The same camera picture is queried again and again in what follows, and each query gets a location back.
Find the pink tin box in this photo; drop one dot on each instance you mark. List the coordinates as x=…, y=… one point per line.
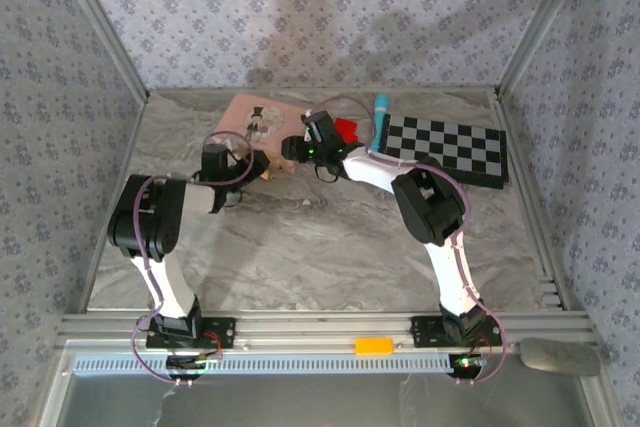
x=260, y=117

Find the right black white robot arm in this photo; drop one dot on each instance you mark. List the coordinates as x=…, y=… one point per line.
x=430, y=207

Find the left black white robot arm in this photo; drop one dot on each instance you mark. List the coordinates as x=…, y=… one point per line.
x=145, y=227

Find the red wooden block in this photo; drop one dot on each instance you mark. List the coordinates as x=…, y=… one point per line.
x=353, y=137
x=346, y=125

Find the light blue marker pen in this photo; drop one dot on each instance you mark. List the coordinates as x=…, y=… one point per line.
x=381, y=117

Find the black grey chessboard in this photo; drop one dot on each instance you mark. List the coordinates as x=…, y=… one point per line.
x=445, y=147

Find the orange plastic block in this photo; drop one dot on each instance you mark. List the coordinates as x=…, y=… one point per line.
x=373, y=346

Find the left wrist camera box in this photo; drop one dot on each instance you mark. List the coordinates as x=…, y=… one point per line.
x=237, y=147

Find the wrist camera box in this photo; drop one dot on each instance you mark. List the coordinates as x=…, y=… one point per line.
x=237, y=147
x=320, y=124

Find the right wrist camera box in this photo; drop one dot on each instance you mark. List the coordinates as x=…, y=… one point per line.
x=320, y=124

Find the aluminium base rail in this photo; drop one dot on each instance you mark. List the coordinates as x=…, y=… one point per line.
x=310, y=327

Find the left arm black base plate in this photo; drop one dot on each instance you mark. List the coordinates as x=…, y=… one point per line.
x=220, y=332

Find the aluminium frame post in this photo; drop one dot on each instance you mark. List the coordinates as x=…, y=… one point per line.
x=105, y=27
x=540, y=22

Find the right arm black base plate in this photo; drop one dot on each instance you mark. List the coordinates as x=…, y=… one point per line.
x=425, y=332

